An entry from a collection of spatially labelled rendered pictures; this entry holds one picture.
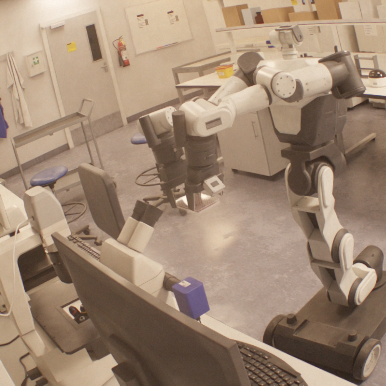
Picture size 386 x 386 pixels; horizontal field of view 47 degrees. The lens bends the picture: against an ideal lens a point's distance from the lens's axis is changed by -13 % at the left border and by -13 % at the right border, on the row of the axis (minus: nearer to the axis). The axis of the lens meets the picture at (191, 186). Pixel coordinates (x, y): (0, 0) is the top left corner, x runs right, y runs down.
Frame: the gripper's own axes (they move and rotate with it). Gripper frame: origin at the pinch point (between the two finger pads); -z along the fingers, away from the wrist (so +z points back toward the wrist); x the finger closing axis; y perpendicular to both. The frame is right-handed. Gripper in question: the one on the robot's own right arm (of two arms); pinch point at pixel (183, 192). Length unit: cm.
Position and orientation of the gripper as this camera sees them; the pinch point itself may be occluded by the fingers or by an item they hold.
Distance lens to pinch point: 154.9
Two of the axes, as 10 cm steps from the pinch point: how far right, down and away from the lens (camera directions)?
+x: -7.7, 3.9, -5.0
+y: 5.3, -0.4, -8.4
